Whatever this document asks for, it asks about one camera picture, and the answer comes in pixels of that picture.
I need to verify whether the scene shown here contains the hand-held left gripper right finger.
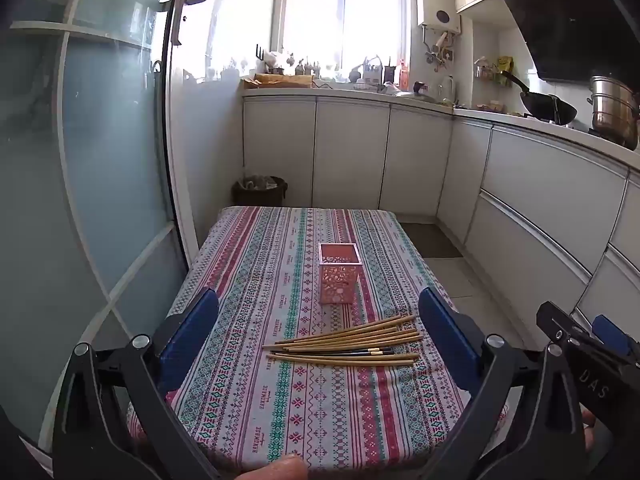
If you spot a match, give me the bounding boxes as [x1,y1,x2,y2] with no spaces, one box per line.
[419,287,588,480]

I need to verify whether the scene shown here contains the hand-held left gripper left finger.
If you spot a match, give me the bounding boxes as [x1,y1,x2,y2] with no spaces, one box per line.
[52,287,221,480]

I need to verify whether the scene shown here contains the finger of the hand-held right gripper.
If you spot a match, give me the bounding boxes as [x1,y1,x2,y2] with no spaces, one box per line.
[536,301,598,348]
[592,314,640,363]

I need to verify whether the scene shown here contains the set of wooden chopsticks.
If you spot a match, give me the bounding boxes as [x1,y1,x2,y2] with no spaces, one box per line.
[262,314,425,367]

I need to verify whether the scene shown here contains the pink perforated utensil holder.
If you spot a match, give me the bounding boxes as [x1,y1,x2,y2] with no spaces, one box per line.
[318,242,363,307]

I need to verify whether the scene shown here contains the person's right hand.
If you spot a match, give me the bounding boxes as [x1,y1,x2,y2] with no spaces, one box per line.
[580,407,608,463]

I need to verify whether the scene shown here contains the person's left hand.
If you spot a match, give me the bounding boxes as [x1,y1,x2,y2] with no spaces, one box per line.
[239,455,310,480]

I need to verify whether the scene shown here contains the striped patterned tablecloth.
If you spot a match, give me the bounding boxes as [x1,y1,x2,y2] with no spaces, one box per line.
[127,206,507,476]

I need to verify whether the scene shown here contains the white kitchen base cabinets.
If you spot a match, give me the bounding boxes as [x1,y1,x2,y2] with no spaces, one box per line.
[243,94,640,361]

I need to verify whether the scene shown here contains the black trash bin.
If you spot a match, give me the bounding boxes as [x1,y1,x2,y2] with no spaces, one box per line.
[232,175,289,207]

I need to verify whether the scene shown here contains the frosted glass door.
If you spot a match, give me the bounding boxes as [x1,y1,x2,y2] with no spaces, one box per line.
[0,0,188,443]

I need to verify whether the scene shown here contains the white kitchen countertop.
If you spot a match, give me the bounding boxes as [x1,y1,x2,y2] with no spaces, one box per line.
[242,86,640,171]

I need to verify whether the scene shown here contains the black wok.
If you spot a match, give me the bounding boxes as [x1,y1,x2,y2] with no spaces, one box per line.
[501,70,579,126]

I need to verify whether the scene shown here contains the steel steamer pot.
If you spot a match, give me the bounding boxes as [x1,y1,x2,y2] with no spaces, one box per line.
[589,75,640,151]

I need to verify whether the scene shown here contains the yellow snack packet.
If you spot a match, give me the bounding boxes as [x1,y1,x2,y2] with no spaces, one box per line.
[494,55,515,87]

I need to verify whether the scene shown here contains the black range hood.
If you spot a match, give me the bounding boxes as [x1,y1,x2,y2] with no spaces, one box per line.
[496,0,640,86]

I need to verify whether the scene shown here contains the white water heater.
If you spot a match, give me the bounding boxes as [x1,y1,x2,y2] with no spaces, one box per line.
[415,0,462,37]

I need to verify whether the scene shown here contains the kitchen window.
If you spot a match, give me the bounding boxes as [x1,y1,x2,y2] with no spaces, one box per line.
[276,0,409,70]

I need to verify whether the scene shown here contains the basket with handle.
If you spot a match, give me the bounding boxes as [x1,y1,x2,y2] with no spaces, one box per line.
[362,54,384,85]

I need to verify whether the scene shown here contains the metal door handle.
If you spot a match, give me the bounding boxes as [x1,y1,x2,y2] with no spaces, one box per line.
[172,0,207,46]

